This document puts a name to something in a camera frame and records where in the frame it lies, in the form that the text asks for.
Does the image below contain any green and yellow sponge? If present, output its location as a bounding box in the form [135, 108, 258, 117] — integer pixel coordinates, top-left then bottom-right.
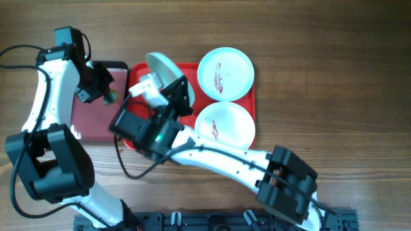
[103, 90, 119, 106]

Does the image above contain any pale blue plate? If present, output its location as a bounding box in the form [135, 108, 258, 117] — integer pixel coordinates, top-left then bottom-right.
[197, 47, 255, 101]
[146, 52, 183, 90]

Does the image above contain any white plate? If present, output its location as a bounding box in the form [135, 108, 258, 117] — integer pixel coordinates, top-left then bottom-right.
[194, 102, 256, 149]

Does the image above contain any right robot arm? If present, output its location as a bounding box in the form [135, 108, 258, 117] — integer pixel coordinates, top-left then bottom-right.
[109, 76, 337, 230]

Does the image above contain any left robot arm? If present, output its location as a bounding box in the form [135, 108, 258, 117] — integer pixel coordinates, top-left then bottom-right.
[5, 26, 140, 230]

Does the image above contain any red plastic serving tray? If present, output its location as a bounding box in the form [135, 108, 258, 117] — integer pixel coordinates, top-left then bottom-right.
[121, 62, 257, 151]

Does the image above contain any black tray with red water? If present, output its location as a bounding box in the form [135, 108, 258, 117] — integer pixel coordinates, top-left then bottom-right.
[71, 61, 129, 142]

